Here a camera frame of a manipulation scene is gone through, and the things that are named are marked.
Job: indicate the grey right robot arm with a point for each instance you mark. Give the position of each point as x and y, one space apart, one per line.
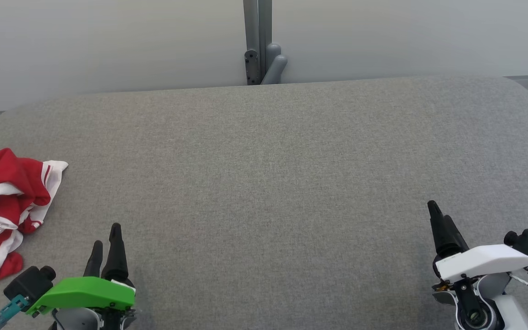
484 307

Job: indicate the grey metal post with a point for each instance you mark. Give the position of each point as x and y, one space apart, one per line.
257 23

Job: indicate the grey rounded support tube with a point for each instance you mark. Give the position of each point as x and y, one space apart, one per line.
275 64

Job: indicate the dark perforated bracket plate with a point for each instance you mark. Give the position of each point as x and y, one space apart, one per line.
251 66

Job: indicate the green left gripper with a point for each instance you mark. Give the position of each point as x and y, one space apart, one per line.
85 293

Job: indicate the grey fabric sofa cushion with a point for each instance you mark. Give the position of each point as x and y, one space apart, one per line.
264 192

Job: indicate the red white jersey shirt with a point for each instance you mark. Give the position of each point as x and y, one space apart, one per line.
2 169

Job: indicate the teal left camera connector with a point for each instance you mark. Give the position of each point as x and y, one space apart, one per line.
9 311

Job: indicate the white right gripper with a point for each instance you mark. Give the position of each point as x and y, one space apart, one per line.
484 261

